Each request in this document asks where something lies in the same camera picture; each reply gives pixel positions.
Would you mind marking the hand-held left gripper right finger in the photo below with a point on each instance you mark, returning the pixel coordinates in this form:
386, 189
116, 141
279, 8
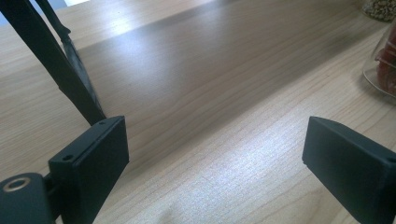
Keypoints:
351, 169

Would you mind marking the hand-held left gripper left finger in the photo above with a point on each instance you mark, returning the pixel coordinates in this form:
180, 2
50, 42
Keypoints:
90, 165

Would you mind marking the glass jar with red contents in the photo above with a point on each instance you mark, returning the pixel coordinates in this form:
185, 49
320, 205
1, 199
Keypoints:
386, 65

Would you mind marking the black shelf with metal legs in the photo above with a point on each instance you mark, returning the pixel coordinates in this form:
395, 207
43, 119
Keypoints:
46, 53

